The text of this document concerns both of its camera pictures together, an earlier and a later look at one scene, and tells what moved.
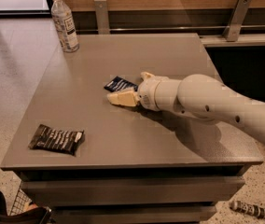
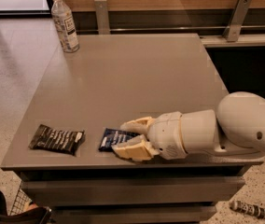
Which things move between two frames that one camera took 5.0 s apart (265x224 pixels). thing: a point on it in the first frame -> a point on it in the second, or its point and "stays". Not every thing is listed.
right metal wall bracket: x=235 y=22 stays
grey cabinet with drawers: x=135 y=165 stays
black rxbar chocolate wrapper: x=54 y=139 stays
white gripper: x=146 y=92 -> x=165 y=135
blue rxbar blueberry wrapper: x=118 y=83 -> x=112 y=136
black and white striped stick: x=254 y=209 stays
